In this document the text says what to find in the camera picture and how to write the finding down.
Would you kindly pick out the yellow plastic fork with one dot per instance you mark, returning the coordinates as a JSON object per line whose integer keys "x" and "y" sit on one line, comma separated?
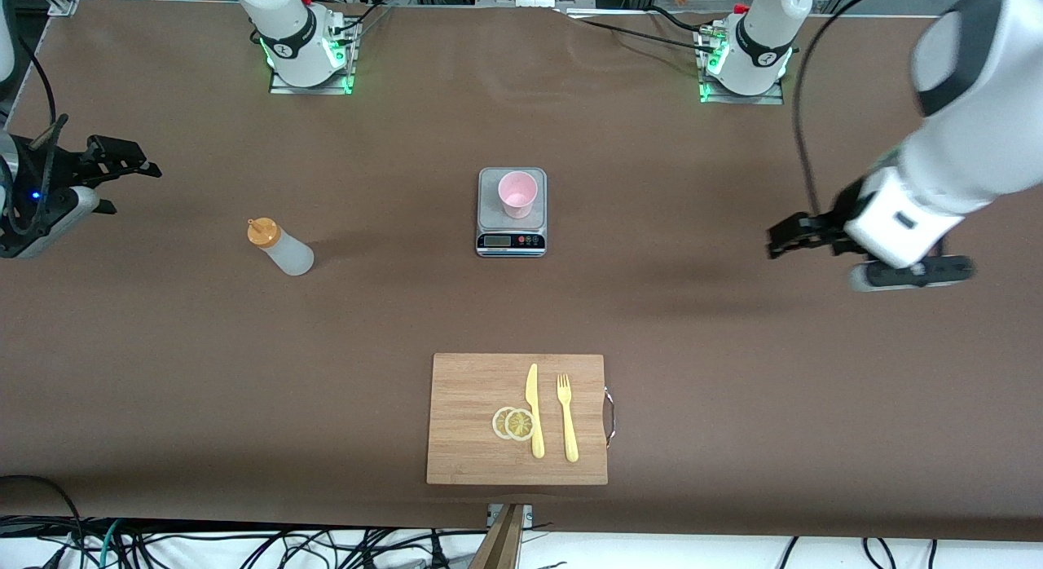
{"x": 570, "y": 438}

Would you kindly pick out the pink plastic cup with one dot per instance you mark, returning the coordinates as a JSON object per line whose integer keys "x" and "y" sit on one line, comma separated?
{"x": 517, "y": 196}

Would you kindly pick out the wooden post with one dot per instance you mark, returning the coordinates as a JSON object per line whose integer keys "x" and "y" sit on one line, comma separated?
{"x": 501, "y": 544}

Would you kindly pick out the lemon slice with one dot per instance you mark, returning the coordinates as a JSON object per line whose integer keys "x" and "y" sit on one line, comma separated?
{"x": 519, "y": 425}
{"x": 498, "y": 422}

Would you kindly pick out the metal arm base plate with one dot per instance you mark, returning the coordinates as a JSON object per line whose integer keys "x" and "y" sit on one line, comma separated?
{"x": 326, "y": 89}
{"x": 770, "y": 100}

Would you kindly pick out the yellow plastic knife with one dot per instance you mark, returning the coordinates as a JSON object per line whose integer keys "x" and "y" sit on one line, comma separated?
{"x": 536, "y": 438}

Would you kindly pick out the silver digital kitchen scale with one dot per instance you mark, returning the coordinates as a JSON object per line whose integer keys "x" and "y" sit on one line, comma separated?
{"x": 489, "y": 218}

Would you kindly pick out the translucent sauce bottle orange cap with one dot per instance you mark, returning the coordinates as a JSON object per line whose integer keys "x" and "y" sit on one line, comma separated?
{"x": 289, "y": 255}

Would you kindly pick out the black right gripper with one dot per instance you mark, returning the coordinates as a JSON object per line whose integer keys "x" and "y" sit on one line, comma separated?
{"x": 72, "y": 167}

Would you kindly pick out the small metal bracket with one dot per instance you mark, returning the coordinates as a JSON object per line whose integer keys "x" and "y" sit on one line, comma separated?
{"x": 528, "y": 513}

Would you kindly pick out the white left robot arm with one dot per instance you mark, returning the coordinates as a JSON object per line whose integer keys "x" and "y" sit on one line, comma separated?
{"x": 961, "y": 153}

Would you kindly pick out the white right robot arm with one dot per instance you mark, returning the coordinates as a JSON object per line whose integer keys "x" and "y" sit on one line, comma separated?
{"x": 289, "y": 31}

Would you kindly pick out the bamboo cutting board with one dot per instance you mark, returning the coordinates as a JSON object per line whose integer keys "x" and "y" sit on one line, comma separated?
{"x": 464, "y": 438}

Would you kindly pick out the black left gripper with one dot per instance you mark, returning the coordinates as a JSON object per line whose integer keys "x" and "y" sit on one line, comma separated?
{"x": 829, "y": 226}

